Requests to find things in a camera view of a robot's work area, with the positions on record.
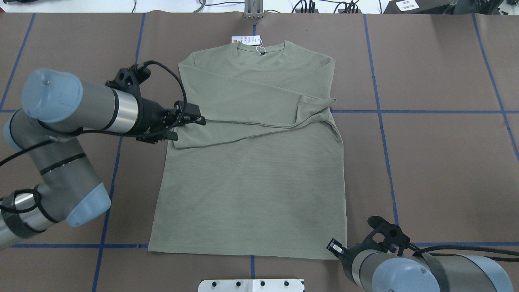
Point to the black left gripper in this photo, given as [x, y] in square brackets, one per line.
[151, 114]

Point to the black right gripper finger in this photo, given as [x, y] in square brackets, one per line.
[336, 248]

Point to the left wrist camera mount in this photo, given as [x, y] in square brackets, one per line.
[130, 79]

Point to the white paper clothing tag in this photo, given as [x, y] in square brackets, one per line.
[254, 40]

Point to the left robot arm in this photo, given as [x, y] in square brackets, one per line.
[58, 107]

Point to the black labelled box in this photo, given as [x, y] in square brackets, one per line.
[418, 7]

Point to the green long-sleeve shirt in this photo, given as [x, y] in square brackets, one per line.
[264, 176]

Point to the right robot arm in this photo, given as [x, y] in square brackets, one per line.
[375, 270]

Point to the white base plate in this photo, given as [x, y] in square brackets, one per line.
[252, 285]

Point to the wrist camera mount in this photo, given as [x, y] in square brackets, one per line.
[130, 79]
[386, 237]

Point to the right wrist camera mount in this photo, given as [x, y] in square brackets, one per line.
[386, 237]

